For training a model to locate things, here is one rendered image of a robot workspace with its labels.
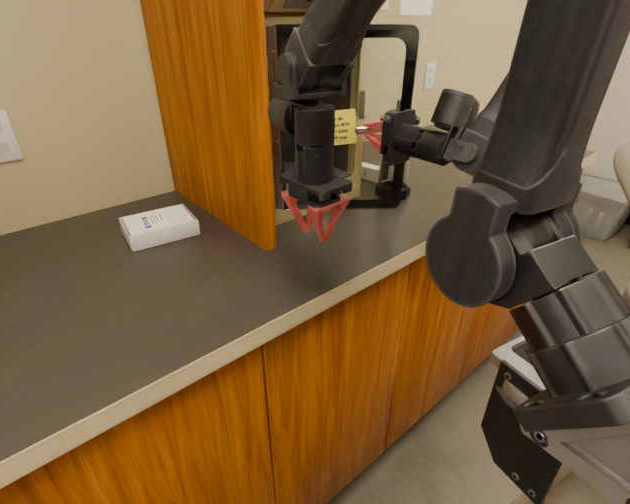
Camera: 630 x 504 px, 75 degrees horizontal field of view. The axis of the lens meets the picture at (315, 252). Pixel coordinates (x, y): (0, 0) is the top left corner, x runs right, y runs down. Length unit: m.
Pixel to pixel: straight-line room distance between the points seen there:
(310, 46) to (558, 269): 0.36
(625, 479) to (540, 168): 0.22
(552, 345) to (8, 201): 1.19
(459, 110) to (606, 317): 0.53
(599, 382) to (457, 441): 1.48
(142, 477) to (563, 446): 0.66
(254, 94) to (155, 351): 0.49
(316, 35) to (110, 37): 0.80
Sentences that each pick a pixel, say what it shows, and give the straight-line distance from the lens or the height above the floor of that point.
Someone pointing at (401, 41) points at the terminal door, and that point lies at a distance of 0.94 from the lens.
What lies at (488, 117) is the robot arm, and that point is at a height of 1.26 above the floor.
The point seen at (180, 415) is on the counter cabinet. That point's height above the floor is 0.81.
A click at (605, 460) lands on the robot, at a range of 0.38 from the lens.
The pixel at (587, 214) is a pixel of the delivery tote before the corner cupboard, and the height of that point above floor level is 0.17.
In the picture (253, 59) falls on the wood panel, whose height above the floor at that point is 1.34.
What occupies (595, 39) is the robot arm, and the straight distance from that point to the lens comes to 0.32.
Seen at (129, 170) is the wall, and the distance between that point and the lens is 1.31.
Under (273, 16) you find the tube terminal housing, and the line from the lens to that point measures 0.95.
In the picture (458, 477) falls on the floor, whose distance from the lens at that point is 1.71.
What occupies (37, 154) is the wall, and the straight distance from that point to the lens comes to 1.25.
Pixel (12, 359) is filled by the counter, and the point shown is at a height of 0.94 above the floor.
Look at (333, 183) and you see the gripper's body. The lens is 0.60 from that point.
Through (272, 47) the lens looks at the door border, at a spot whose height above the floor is 1.35.
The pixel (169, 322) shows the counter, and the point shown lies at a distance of 0.77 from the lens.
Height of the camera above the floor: 1.41
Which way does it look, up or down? 30 degrees down
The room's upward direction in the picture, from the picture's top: straight up
